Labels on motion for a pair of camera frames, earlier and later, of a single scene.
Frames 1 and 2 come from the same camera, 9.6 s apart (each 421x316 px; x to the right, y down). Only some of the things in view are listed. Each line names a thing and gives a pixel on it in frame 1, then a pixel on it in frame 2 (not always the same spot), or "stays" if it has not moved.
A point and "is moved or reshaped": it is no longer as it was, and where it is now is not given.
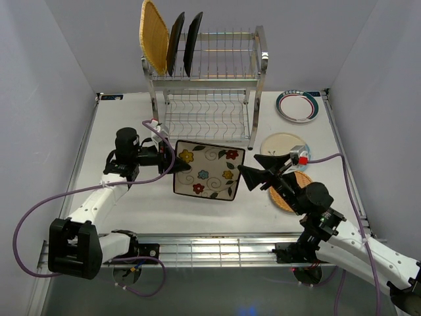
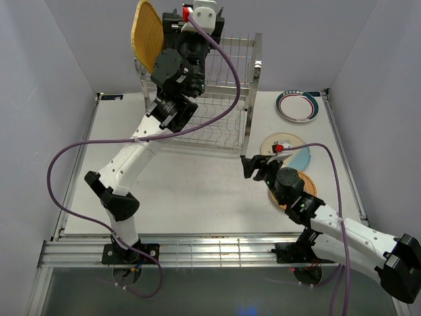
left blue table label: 111,97 stays
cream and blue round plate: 281,143 stays
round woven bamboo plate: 303,179 stays
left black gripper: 167,162 -> 172,31
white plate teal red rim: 297,106 stays
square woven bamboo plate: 154,37 is moved or reshaped
